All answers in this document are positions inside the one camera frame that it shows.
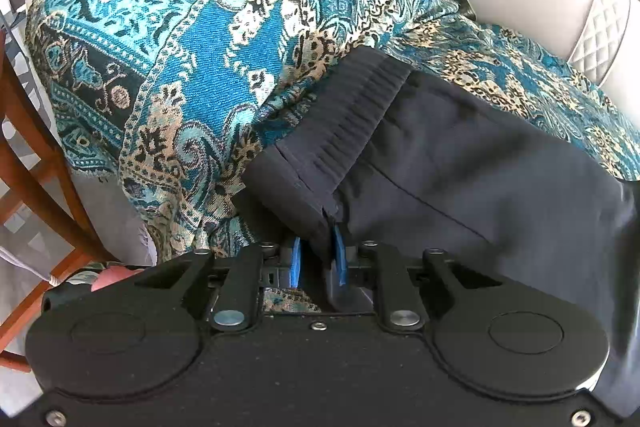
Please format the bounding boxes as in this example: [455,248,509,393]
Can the white cord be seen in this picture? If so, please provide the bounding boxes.
[0,247,67,286]

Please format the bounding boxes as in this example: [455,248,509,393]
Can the teal paisley patterned blanket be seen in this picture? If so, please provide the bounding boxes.
[22,0,640,314]

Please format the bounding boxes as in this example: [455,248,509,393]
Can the black pants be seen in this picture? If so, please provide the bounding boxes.
[241,48,640,423]

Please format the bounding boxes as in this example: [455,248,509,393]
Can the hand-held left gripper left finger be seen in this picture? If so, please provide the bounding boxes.
[133,237,304,334]

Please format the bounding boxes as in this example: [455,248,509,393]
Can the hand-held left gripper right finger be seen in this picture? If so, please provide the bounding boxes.
[327,225,506,334]

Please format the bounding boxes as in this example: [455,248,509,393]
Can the wooden chair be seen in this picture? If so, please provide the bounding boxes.
[0,0,117,374]

